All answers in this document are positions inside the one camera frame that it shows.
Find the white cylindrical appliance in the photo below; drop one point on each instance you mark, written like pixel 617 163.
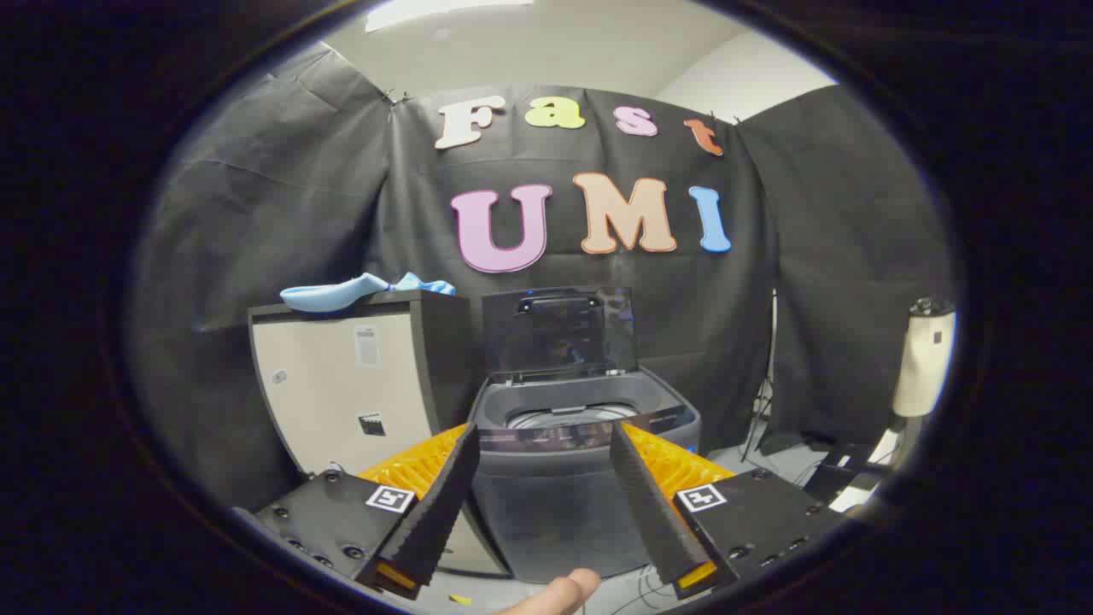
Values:
pixel 926 359

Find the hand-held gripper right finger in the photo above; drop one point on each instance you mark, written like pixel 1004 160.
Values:
pixel 649 512

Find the ceiling light panel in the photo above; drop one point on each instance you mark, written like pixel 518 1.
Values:
pixel 444 10

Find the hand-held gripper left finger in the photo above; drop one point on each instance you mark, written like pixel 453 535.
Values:
pixel 435 512

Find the light blue shirt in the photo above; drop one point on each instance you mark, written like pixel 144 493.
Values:
pixel 329 296

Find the black tripod stand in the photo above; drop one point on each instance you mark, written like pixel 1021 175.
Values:
pixel 758 418

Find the black backdrop cloth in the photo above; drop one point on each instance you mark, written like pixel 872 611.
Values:
pixel 341 213

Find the beige cabinet with dark frame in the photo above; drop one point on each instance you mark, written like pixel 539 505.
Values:
pixel 341 393

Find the grey washing machine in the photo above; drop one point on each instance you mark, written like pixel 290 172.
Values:
pixel 546 512

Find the black floor equipment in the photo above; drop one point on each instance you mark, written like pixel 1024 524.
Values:
pixel 841 474

